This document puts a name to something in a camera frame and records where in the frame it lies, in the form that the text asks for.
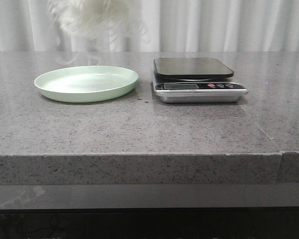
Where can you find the white vermicelli noodle bundle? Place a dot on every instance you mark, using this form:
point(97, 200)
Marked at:
point(100, 24)

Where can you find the silver black kitchen scale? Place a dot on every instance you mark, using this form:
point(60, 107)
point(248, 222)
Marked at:
point(195, 80)

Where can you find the light green round plate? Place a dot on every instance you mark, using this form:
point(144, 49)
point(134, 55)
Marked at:
point(86, 84)

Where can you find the white pleated curtain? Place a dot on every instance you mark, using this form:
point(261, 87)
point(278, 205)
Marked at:
point(174, 26)

